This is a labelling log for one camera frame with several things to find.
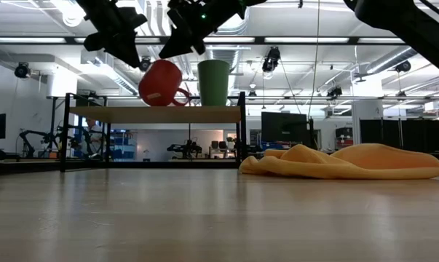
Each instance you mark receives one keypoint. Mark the red box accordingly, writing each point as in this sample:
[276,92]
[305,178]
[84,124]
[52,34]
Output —
[344,140]

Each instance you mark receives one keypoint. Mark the black background robot arm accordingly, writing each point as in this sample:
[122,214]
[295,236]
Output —
[184,149]
[31,138]

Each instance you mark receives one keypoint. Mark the wooden black-framed shelf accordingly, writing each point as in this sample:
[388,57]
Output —
[161,114]

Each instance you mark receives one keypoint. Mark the black ceiling spotlight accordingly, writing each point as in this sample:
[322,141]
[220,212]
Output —
[145,64]
[271,58]
[22,70]
[403,66]
[335,92]

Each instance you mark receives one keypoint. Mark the black overhead frame bar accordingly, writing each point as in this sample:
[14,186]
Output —
[259,40]

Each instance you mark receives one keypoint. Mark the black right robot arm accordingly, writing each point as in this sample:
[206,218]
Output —
[405,22]

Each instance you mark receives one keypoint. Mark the red mug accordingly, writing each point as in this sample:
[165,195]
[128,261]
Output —
[161,83]

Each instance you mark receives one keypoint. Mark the green plastic cup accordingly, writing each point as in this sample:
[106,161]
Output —
[213,83]

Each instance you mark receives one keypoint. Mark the person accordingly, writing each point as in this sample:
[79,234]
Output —
[93,136]

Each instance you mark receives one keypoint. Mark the black table edge rail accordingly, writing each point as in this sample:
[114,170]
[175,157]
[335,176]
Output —
[150,164]

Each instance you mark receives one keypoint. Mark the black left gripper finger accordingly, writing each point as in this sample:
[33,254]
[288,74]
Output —
[95,41]
[126,49]

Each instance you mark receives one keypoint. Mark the black room partition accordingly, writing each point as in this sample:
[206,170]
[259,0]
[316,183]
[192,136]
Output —
[415,132]

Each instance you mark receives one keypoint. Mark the orange cloth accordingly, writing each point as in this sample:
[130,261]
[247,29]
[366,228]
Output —
[350,163]

